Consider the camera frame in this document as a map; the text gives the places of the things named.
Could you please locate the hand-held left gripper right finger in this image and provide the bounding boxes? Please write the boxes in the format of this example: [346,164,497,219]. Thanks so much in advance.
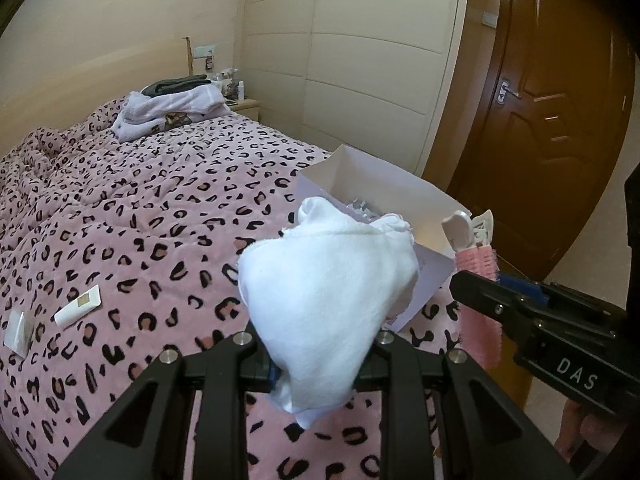
[352,330,576,480]

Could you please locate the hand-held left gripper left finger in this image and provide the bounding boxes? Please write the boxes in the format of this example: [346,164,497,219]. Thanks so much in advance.
[52,332,281,480]

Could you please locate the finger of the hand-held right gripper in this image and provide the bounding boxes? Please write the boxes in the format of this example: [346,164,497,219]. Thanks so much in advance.
[497,272,628,328]
[449,270,540,342]

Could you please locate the pink hair roller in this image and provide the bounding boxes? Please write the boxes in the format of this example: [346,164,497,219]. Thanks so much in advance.
[441,210,503,368]

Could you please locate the white cloth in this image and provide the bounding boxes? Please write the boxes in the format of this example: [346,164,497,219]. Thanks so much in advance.
[236,196,418,430]

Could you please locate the white paper bag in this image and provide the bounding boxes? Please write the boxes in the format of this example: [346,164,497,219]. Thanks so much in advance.
[297,144,471,333]

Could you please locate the person's right hand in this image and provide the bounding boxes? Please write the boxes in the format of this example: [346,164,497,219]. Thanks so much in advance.
[555,401,626,465]

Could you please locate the brown wooden door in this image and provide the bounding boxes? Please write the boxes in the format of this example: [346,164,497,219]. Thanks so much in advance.
[445,0,636,281]

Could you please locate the white tube with gold label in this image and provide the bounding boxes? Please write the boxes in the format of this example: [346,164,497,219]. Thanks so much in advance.
[54,284,101,330]

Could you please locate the pink leopard print blanket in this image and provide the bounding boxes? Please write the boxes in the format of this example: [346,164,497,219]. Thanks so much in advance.
[0,95,506,480]

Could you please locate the clear plastic packet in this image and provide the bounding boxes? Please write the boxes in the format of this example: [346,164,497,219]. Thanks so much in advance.
[4,309,35,357]

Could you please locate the beige nightstand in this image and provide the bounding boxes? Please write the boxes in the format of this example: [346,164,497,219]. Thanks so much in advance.
[227,99,262,122]

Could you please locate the lavender folded clothes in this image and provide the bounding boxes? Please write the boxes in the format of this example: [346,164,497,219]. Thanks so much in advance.
[111,85,227,142]

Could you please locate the cream panelled wardrobe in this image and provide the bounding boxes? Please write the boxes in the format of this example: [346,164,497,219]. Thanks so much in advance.
[240,0,473,181]

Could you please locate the dark folded garment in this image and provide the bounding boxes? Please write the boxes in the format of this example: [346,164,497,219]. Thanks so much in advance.
[141,75,213,96]

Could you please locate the beige wooden headboard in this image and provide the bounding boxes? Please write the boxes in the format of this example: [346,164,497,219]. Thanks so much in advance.
[0,37,193,156]

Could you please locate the silver door handle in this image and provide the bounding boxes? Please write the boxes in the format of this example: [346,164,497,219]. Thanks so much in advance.
[497,77,522,103]

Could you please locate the wall socket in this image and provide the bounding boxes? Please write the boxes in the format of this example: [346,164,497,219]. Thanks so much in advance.
[192,45,217,72]

